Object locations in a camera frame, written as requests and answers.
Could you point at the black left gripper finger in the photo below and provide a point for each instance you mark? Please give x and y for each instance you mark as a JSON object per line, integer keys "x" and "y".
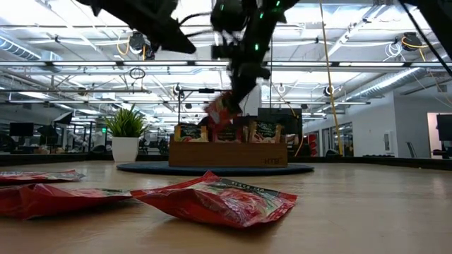
{"x": 174, "y": 31}
{"x": 173, "y": 45}

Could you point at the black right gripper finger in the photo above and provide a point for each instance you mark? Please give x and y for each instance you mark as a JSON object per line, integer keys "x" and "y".
{"x": 250, "y": 90}
{"x": 238, "y": 93}

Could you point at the red strawberry tea packet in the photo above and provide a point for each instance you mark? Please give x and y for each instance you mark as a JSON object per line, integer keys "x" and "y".
{"x": 227, "y": 134}
{"x": 217, "y": 113}
{"x": 42, "y": 176}
{"x": 53, "y": 202}
{"x": 212, "y": 204}

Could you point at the beige vanilla tea packet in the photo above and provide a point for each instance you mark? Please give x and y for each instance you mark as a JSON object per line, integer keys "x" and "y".
{"x": 265, "y": 132}

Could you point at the orange peach tea packet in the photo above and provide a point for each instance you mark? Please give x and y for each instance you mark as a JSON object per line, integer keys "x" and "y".
{"x": 190, "y": 133}

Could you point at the wooden three-compartment tray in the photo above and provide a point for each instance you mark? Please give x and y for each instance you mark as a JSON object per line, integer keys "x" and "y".
{"x": 226, "y": 155}

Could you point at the round dark blue placemat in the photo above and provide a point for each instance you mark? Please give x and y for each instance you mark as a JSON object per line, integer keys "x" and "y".
{"x": 159, "y": 169}

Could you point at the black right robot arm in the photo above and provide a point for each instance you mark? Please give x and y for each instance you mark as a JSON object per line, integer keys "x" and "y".
{"x": 261, "y": 28}

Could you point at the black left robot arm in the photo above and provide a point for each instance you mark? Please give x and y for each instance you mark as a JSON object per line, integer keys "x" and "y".
{"x": 95, "y": 4}

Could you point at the wide black monitor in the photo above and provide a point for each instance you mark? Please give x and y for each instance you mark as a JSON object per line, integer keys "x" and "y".
{"x": 287, "y": 120}

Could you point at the red cabinet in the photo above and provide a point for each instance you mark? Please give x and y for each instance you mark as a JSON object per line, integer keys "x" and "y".
{"x": 312, "y": 144}

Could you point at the green plant in white pot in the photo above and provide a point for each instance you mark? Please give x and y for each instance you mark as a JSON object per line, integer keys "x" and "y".
{"x": 125, "y": 148}

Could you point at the black background frame rig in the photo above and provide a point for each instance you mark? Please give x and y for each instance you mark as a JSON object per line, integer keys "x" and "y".
{"x": 206, "y": 90}

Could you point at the silver ceiling duct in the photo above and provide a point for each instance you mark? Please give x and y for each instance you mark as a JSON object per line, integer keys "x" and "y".
{"x": 388, "y": 82}

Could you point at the black wall screen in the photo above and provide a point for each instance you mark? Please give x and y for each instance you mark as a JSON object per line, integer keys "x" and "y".
{"x": 445, "y": 127}

